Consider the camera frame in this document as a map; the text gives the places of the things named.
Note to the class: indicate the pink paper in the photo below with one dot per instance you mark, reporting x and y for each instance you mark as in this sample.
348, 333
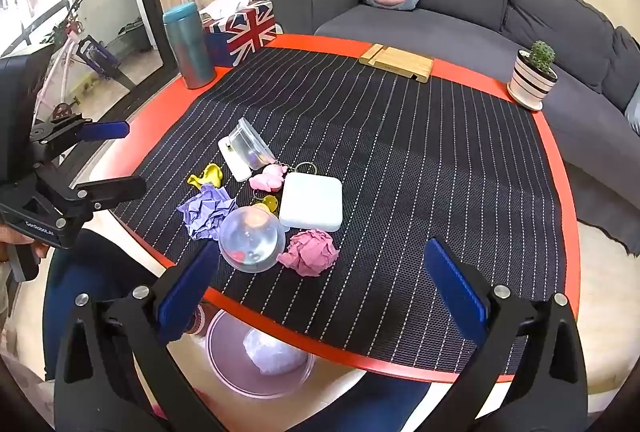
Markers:
310, 252

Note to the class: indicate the teal thermos bottle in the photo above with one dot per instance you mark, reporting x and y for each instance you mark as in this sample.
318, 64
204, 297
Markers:
187, 46

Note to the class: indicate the person's right leg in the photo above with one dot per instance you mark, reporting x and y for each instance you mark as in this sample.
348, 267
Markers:
350, 409

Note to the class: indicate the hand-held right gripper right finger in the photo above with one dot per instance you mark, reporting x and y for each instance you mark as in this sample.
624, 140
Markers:
460, 292

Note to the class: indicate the white cabinet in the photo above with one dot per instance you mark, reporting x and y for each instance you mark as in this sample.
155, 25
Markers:
145, 11

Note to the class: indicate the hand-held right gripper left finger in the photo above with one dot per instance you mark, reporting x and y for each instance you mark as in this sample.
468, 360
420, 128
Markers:
187, 287

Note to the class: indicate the wooden phone stand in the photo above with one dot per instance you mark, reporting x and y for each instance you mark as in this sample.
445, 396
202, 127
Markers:
400, 61

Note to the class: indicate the white plastic bag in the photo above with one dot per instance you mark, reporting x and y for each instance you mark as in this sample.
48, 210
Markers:
272, 354

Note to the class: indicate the transparent purple waste bin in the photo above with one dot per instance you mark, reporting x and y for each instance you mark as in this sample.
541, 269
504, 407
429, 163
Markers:
225, 362

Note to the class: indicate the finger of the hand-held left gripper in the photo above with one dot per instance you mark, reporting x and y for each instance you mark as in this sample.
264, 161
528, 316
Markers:
115, 189
107, 130

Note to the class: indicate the bicycle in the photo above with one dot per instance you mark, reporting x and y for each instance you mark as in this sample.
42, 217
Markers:
75, 41

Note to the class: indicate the flag print tissue box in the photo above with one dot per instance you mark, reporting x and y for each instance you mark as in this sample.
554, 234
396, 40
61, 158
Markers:
245, 29

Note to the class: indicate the white square box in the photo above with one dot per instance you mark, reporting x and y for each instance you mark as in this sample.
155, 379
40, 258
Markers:
310, 202

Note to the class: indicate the black striped table mat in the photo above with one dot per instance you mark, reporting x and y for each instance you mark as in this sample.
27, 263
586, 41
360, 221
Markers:
400, 161

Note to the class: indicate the clear plastic dome capsule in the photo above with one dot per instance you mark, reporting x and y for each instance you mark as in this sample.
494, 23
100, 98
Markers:
250, 237

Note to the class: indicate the person's left hand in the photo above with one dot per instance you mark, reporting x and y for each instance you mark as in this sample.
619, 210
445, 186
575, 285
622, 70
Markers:
17, 238

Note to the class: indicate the potted cactus in striped pot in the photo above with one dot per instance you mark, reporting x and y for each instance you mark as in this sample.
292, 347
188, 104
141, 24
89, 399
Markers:
530, 81

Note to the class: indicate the white adhesive wall hook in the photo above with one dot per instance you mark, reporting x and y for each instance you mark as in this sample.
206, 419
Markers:
235, 167

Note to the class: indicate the purple paper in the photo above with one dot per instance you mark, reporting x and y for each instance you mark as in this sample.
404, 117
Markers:
205, 212

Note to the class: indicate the yellow balloon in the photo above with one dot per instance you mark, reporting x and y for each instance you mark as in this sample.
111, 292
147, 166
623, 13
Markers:
210, 173

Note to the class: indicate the clear plastic cup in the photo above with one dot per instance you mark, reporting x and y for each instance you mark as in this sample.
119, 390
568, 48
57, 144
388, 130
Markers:
250, 144

